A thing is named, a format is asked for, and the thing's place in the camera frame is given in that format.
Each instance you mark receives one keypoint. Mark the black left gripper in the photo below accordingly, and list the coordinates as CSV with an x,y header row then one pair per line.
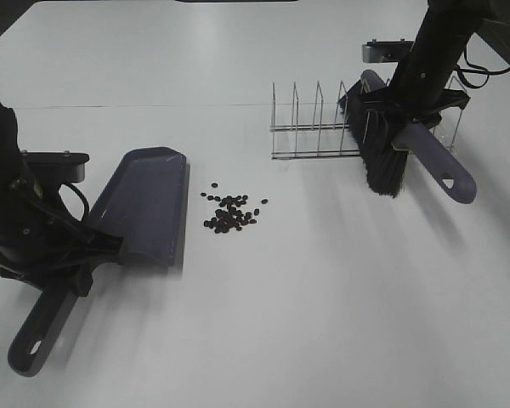
x,y
59,252

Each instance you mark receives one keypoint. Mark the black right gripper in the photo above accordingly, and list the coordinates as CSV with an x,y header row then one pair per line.
x,y
385,103

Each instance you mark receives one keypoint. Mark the purple brush black bristles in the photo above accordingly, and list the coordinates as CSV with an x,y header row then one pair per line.
x,y
385,136

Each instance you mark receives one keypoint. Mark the purple plastic dustpan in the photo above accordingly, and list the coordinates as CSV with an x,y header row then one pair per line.
x,y
137,218

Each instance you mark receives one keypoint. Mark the pile of coffee beans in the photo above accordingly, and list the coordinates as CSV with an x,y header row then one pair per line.
x,y
231,212

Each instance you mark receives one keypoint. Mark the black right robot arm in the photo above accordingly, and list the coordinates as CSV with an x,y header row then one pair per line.
x,y
417,89

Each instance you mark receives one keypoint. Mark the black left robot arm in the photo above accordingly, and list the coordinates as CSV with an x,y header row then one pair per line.
x,y
24,200

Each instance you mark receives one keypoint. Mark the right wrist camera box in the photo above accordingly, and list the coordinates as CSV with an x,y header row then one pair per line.
x,y
377,52

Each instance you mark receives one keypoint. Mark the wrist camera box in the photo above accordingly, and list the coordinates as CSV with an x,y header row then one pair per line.
x,y
57,167
377,52

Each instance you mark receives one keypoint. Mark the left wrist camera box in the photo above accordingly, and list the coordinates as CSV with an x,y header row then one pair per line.
x,y
57,167

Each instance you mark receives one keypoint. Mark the chrome wire rack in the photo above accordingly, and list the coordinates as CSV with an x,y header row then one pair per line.
x,y
314,130

